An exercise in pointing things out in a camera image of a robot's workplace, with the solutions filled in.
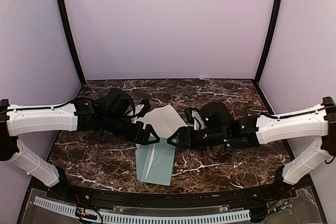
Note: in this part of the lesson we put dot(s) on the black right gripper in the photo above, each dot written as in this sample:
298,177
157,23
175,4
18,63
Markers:
184,140

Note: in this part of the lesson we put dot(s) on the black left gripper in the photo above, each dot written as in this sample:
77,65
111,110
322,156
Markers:
142,139

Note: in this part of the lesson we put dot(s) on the cream letter paper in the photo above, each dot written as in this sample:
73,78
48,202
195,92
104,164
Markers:
151,159

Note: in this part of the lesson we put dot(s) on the blue-grey envelope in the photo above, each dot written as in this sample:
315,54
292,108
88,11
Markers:
161,169

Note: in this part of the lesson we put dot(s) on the white-sleeved right robot arm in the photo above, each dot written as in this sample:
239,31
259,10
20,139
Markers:
317,121

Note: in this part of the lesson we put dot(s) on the white-sleeved robot arm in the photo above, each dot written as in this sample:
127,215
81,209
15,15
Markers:
317,121
20,123

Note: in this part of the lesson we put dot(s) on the white-sleeved left robot arm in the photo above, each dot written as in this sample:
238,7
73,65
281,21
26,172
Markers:
20,123

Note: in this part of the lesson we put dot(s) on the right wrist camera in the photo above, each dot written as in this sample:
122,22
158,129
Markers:
194,119

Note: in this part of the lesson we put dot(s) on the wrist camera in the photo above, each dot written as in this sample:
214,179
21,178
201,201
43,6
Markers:
194,119
117,102

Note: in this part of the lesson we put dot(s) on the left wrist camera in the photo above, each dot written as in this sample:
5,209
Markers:
117,102

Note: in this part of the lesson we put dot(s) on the white slotted cable duct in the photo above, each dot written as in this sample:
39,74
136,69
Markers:
123,214

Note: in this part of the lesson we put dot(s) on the black front rail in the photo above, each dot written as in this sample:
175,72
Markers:
257,198

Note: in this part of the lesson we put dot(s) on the left black frame post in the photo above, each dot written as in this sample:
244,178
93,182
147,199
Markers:
70,41

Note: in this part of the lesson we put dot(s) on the black frame post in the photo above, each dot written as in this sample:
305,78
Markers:
268,41
70,41

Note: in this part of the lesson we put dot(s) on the right black frame post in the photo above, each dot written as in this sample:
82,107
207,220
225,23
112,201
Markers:
268,41

